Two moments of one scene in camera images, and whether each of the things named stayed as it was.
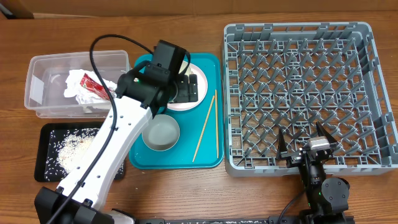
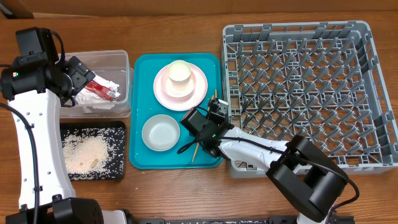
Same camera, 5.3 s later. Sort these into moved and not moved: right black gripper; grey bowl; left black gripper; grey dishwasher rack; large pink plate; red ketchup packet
Moved: right black gripper; left black gripper
Not moved: grey bowl; large pink plate; grey dishwasher rack; red ketchup packet
